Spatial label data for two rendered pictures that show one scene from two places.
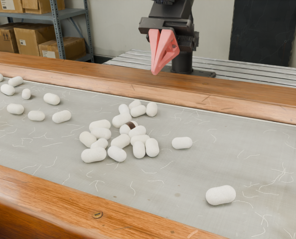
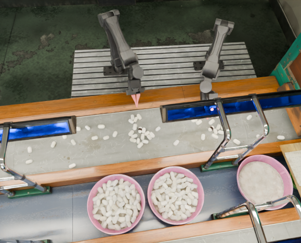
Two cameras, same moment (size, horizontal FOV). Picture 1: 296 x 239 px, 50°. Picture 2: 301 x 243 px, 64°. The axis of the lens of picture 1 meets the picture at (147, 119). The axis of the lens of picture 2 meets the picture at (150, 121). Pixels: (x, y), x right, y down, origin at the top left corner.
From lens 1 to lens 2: 0.97 m
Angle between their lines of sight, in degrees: 42
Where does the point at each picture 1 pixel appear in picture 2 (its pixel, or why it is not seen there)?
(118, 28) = not seen: outside the picture
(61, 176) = (137, 155)
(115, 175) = (149, 148)
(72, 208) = (153, 164)
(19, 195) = (138, 167)
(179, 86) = (140, 101)
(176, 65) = (117, 70)
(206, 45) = not seen: outside the picture
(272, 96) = (170, 95)
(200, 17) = not seen: outside the picture
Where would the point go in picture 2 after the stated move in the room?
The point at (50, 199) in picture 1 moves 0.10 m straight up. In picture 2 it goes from (146, 164) to (146, 157)
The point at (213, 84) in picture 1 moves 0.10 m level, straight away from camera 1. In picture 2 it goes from (150, 94) to (144, 81)
